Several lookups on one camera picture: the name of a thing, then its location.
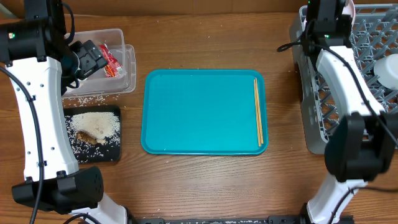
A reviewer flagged red snack wrapper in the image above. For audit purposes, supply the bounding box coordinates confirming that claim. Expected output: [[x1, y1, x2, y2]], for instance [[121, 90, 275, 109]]
[[99, 44, 123, 78]]

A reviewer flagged pile of white rice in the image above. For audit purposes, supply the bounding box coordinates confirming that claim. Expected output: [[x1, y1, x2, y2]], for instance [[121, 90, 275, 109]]
[[70, 112, 120, 139]]

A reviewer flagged wooden chopstick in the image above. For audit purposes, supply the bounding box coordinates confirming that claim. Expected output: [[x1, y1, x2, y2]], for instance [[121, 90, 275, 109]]
[[253, 78, 264, 147], [254, 78, 264, 146]]

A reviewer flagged large white plate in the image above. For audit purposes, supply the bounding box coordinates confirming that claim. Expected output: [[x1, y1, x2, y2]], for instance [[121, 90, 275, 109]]
[[342, 0, 356, 21]]

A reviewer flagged white cup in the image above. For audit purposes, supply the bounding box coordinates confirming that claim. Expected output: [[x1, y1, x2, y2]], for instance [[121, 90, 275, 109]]
[[374, 54, 398, 90]]

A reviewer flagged brown food scrap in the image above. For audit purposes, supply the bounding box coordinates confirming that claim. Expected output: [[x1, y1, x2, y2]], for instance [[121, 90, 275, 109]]
[[76, 131, 106, 145]]

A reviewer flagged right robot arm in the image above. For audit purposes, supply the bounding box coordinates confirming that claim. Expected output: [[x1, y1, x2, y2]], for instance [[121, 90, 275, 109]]
[[300, 1, 397, 223]]

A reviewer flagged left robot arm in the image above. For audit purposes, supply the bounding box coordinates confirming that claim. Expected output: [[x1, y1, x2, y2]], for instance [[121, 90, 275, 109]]
[[1, 0, 135, 223]]

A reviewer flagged clear plastic bin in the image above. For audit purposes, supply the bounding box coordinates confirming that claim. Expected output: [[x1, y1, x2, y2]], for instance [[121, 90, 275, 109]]
[[63, 29, 127, 98]]

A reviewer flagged black rectangular tray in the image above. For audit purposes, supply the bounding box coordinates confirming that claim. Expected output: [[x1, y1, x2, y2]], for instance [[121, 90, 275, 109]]
[[64, 105, 121, 164]]

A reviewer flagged teal serving tray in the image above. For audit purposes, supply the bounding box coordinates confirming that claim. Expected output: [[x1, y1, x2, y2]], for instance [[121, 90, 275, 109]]
[[141, 69, 269, 156]]

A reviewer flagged grey dish rack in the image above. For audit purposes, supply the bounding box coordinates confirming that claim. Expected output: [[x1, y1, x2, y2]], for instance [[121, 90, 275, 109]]
[[292, 4, 397, 154]]

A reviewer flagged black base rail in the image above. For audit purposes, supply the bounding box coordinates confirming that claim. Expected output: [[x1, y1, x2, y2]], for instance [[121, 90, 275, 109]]
[[137, 215, 305, 224]]

